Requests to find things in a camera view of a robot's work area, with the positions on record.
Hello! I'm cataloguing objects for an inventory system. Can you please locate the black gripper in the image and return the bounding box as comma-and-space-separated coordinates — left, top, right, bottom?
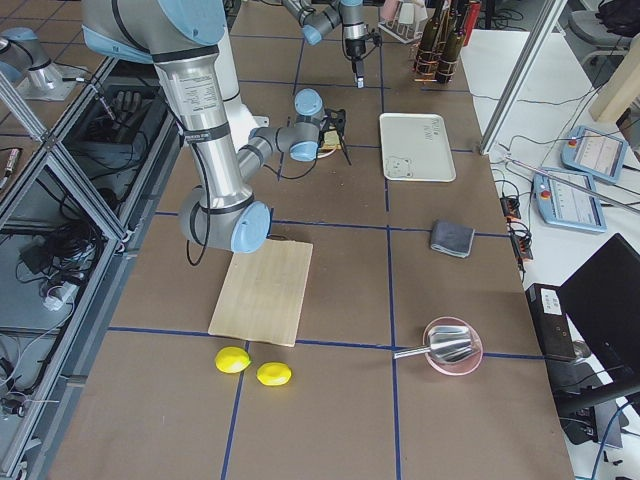
343, 29, 382, 89
320, 108, 346, 145

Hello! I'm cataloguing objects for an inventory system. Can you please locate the bread slice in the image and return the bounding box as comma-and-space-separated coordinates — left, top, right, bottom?
320, 130, 341, 152

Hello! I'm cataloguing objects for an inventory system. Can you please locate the white round plate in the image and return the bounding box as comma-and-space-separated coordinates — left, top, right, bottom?
316, 149, 337, 160

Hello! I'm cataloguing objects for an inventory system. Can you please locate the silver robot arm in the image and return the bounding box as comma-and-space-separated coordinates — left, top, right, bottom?
82, 1, 326, 253
282, 0, 382, 89

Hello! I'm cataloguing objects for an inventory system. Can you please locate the white bear tray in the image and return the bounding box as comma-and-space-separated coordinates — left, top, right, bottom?
379, 113, 456, 183

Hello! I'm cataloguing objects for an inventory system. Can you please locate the dark wine bottle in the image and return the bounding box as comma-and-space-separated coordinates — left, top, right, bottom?
435, 1, 469, 84
414, 0, 449, 77

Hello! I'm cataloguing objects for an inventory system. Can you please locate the grey folded cloth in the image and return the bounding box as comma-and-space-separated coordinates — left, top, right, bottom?
430, 219, 475, 258

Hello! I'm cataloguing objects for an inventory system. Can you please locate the wooden cutting board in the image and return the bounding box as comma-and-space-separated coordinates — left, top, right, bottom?
208, 240, 313, 347

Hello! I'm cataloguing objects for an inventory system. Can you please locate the near teach pendant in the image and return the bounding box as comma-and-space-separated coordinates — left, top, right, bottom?
533, 173, 607, 233

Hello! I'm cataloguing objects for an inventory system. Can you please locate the teach pendant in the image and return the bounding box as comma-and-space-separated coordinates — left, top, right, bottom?
533, 173, 607, 233
561, 126, 628, 185

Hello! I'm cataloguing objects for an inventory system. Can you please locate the stainless steel scoop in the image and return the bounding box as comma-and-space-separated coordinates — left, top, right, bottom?
393, 325, 477, 364

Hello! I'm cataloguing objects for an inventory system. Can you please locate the far teach pendant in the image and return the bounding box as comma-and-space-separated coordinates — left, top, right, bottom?
561, 126, 628, 185

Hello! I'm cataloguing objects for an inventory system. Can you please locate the yellow lemon left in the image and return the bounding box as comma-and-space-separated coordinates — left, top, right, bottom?
214, 346, 251, 374

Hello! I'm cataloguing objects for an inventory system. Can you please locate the yellow lemon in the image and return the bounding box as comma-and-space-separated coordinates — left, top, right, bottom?
256, 362, 292, 387
214, 346, 251, 374

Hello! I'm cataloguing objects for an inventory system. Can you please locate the yellow lemon right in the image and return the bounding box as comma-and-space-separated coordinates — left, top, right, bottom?
256, 362, 292, 387

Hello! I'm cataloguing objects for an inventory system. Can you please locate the pink plastic bowl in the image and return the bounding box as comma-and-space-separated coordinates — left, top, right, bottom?
422, 316, 484, 376

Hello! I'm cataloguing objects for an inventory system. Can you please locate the black computer box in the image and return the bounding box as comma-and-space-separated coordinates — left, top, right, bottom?
525, 283, 591, 363

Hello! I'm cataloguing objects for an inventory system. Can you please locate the black laptop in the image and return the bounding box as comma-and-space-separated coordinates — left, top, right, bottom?
559, 233, 639, 382

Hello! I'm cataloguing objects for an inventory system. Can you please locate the wire dish rack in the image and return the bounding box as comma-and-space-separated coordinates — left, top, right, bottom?
378, 0, 428, 44

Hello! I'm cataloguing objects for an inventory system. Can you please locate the copper wire bottle rack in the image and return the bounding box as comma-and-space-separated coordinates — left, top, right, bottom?
410, 42, 458, 84

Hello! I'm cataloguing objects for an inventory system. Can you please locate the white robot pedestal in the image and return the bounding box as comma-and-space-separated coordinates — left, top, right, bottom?
214, 29, 270, 151

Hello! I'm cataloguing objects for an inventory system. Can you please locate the aluminium frame post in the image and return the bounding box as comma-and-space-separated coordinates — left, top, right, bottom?
479, 0, 568, 155

